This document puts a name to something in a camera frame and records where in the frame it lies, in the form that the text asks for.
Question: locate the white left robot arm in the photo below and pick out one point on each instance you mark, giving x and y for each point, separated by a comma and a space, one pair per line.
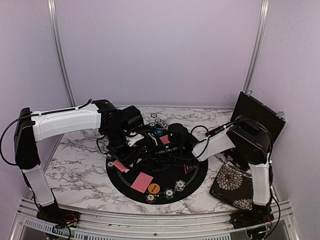
36, 126

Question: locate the red poker chip stack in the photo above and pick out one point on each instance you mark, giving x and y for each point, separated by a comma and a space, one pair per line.
110, 165

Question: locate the red card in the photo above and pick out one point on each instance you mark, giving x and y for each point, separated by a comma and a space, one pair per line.
142, 182
165, 139

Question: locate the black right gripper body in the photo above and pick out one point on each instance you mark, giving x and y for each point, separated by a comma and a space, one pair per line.
172, 150

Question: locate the floral fabric pouch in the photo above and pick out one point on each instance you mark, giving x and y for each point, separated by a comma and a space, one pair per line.
233, 187

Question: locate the red playing card deck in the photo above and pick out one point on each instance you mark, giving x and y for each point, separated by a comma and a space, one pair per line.
117, 164

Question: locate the blue orange chips on marble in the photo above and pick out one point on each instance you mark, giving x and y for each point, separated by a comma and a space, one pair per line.
161, 124

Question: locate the blue small blind button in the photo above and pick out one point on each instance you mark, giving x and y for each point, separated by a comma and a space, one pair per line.
158, 132

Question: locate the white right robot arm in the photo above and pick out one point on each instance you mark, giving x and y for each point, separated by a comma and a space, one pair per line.
216, 142

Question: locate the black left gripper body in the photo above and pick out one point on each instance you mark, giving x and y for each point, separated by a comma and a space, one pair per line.
117, 147

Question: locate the round black poker mat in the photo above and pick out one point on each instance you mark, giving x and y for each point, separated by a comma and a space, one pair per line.
164, 173

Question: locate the green fifty poker chip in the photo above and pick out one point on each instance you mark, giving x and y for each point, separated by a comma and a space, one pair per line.
152, 125

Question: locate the red triangular marker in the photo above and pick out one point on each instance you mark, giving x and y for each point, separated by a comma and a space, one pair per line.
189, 167

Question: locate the blue orange chip stack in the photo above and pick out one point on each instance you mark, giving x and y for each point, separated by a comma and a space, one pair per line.
179, 185

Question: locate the black poker chip case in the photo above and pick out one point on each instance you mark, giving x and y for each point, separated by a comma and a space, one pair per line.
257, 117

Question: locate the orange big blind button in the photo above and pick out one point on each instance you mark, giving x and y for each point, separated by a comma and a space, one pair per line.
154, 188

